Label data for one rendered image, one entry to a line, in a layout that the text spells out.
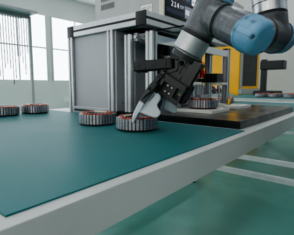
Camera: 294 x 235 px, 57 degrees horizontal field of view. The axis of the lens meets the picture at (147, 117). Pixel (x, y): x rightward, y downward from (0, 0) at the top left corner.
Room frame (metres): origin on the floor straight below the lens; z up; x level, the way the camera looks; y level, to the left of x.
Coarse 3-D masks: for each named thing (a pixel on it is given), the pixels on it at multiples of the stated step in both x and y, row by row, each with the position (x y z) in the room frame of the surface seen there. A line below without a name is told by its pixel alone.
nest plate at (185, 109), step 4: (176, 108) 1.02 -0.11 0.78; (180, 108) 1.02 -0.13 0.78; (184, 108) 1.02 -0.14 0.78; (188, 108) 1.02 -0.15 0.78; (216, 108) 1.02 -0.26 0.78; (220, 108) 1.02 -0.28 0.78; (224, 108) 1.02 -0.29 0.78; (228, 108) 1.03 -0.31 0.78; (192, 112) 0.97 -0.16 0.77; (196, 112) 0.96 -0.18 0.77; (200, 112) 0.95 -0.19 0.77; (204, 112) 0.94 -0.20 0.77; (208, 112) 0.93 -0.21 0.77; (212, 112) 0.93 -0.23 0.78; (216, 112) 0.95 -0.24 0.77
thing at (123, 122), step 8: (120, 120) 0.69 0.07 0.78; (128, 120) 0.69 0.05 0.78; (136, 120) 0.68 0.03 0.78; (144, 120) 0.68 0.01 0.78; (152, 120) 0.70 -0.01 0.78; (120, 128) 0.69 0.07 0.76; (128, 128) 0.68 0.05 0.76; (136, 128) 0.68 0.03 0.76; (144, 128) 0.68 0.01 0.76; (152, 128) 0.70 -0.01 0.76
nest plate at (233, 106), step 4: (220, 104) 1.21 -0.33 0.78; (224, 104) 1.21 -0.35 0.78; (232, 104) 1.21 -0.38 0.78; (236, 104) 1.21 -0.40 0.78; (240, 104) 1.21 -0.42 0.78; (244, 104) 1.21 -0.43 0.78; (248, 104) 1.21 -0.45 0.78; (232, 108) 1.13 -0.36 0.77; (236, 108) 1.12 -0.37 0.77; (240, 108) 1.13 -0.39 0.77
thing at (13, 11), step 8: (0, 8) 3.84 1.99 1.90; (8, 8) 3.84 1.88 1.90; (16, 8) 3.87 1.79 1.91; (8, 16) 4.27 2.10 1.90; (16, 16) 4.11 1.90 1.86; (24, 16) 4.19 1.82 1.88; (8, 24) 4.02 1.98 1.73; (0, 32) 3.93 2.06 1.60; (8, 32) 4.02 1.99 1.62; (16, 32) 4.10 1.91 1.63; (24, 32) 4.20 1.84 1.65; (0, 40) 3.93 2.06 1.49; (24, 40) 4.19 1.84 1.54; (32, 56) 4.26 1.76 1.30; (32, 64) 4.26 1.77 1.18; (16, 72) 4.08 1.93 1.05; (32, 72) 4.25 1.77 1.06; (32, 80) 4.25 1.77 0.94; (32, 88) 4.24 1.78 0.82; (32, 96) 4.24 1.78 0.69
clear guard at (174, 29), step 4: (164, 28) 0.97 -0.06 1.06; (168, 28) 0.96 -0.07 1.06; (172, 28) 0.95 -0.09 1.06; (176, 28) 0.95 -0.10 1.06; (180, 28) 0.95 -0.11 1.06; (160, 32) 1.02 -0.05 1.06; (164, 32) 1.02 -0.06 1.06; (168, 32) 1.02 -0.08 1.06; (172, 32) 1.02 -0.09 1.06; (176, 32) 1.02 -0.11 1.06; (168, 36) 1.11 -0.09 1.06; (172, 36) 1.11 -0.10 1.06; (176, 36) 1.11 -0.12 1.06
